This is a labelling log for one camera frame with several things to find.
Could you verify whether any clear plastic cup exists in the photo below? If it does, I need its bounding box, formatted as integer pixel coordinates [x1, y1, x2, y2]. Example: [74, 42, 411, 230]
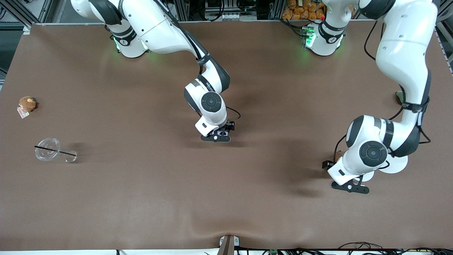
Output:
[34, 137, 78, 164]

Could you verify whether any black drinking straw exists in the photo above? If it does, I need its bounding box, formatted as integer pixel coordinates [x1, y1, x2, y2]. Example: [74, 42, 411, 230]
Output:
[34, 145, 78, 157]

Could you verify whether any brown plush toy with tag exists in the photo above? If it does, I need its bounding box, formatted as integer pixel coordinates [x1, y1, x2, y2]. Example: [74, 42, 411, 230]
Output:
[17, 96, 37, 119]

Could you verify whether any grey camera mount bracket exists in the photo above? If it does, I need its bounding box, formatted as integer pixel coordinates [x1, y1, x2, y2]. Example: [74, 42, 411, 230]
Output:
[217, 234, 240, 255]

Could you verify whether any white round lid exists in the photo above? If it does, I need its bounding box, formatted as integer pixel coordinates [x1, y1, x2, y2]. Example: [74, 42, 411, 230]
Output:
[379, 155, 409, 174]

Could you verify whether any aluminium frame post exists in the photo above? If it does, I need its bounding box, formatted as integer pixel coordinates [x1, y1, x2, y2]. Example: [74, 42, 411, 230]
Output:
[0, 0, 53, 29]
[434, 0, 453, 73]

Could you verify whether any orange plush toy pile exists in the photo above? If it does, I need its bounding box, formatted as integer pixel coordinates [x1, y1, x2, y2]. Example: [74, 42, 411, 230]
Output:
[282, 0, 327, 21]

